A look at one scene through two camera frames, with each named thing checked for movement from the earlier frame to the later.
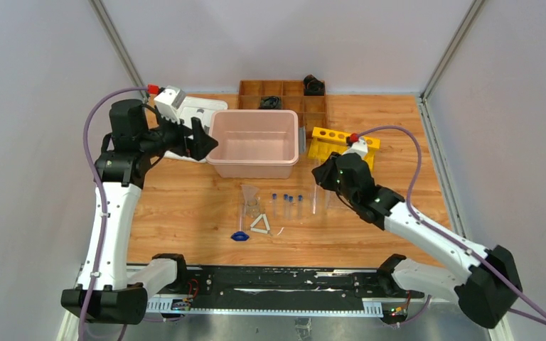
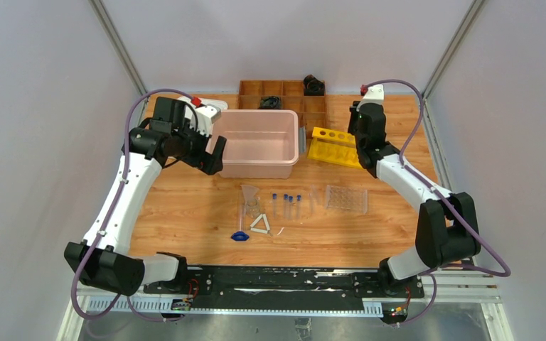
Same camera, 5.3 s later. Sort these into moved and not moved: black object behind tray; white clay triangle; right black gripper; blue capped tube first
Moved: right black gripper
Not moved: white clay triangle; black object behind tray; blue capped tube first
